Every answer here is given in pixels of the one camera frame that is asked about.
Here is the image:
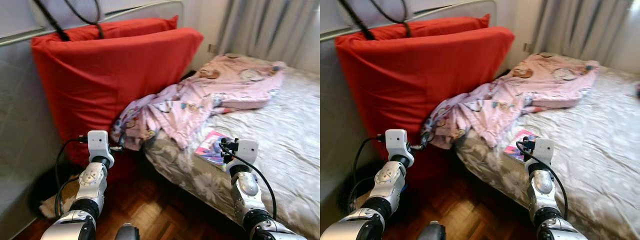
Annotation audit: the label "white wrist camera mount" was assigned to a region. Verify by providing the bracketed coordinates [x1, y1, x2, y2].
[87, 130, 115, 168]
[230, 139, 260, 173]
[385, 129, 415, 168]
[531, 137, 556, 173]

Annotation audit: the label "bed with floral grey sheet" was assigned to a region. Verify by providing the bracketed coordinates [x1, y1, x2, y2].
[142, 52, 321, 240]
[454, 52, 640, 240]

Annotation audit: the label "black handbag handle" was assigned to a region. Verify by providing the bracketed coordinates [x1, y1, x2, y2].
[369, 0, 412, 38]
[62, 0, 106, 40]

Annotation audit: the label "black round waste bin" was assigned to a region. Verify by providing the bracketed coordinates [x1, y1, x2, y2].
[30, 167, 83, 219]
[345, 170, 381, 213]

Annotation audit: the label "grey robot leg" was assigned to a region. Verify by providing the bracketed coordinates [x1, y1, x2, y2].
[417, 221, 447, 240]
[115, 223, 141, 240]

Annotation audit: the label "thick red cushion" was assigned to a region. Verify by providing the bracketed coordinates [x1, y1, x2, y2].
[31, 27, 205, 182]
[334, 26, 516, 181]

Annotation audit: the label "grey pleated curtain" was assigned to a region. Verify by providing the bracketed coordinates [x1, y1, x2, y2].
[530, 0, 640, 73]
[214, 0, 321, 73]

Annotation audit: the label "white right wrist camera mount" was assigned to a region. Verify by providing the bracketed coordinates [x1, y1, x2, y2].
[230, 139, 260, 173]
[531, 137, 556, 173]

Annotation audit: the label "thin red cushion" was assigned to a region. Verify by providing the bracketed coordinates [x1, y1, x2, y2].
[59, 15, 179, 42]
[367, 14, 491, 41]

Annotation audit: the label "white leather handbag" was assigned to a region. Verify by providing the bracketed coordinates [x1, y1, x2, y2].
[30, 0, 121, 31]
[350, 0, 431, 28]

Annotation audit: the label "colourful manga book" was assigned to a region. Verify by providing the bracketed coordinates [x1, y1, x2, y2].
[194, 130, 232, 166]
[504, 129, 538, 162]

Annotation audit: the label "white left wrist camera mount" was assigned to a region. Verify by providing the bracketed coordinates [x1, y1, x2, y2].
[385, 129, 415, 168]
[87, 130, 115, 168]

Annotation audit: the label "brown cardboard pieces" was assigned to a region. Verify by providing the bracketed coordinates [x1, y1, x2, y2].
[39, 177, 81, 219]

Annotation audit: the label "pink cartoon print blanket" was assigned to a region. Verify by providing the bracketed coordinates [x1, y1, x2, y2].
[422, 52, 600, 150]
[111, 52, 287, 152]

